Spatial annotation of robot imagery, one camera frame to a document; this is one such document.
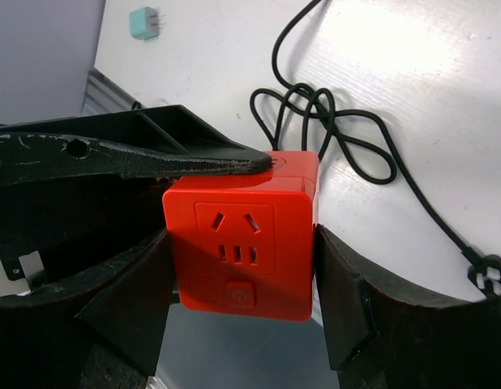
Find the aluminium front rail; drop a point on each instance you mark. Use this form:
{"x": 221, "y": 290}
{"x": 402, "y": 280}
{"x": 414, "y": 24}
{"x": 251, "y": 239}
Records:
{"x": 102, "y": 96}

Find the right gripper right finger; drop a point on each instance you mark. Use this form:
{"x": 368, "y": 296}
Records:
{"x": 383, "y": 331}

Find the red cube socket adapter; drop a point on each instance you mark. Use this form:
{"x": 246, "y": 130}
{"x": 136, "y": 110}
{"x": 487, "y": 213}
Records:
{"x": 244, "y": 244}

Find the teal wall charger plug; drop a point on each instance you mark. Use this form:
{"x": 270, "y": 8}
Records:
{"x": 145, "y": 23}

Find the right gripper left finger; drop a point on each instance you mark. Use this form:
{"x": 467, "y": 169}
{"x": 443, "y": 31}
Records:
{"x": 100, "y": 328}

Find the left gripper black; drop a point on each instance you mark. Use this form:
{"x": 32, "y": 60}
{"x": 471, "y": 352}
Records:
{"x": 96, "y": 233}

